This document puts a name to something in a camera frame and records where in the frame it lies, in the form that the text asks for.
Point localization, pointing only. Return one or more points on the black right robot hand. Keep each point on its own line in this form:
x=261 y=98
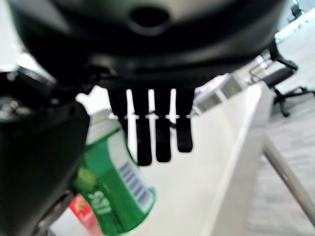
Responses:
x=152 y=44

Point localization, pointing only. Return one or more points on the white open shelf unit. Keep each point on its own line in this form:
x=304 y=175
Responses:
x=221 y=93

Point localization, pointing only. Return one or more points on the small black office chair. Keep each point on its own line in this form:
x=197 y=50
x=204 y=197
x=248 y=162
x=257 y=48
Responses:
x=296 y=9

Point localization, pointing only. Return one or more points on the green and white bottle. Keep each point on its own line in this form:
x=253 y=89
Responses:
x=110 y=196

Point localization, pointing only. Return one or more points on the red and white box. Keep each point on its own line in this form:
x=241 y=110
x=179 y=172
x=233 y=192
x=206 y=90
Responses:
x=83 y=215

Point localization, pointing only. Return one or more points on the silver metal table leg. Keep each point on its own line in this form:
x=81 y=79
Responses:
x=290 y=177

